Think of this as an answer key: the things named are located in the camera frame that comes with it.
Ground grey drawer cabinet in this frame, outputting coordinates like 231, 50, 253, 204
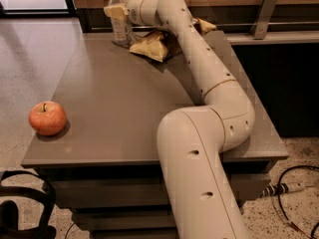
21, 30, 289, 239

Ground black headphones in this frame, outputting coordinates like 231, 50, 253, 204
0, 170, 57, 239

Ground clear plastic water bottle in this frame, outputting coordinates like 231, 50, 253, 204
108, 0, 131, 47

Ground red apple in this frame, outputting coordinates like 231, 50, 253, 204
28, 101, 67, 136

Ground black floor cable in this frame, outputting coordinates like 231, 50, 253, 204
276, 164, 319, 239

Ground right metal wall bracket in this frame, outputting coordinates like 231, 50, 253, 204
250, 0, 277, 40

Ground white power strip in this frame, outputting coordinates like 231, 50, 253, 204
260, 182, 306, 197

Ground brown yellow chip bag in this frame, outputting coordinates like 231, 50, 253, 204
129, 17, 217, 64

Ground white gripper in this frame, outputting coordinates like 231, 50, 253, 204
104, 0, 144, 25

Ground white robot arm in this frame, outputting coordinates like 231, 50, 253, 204
104, 0, 255, 239

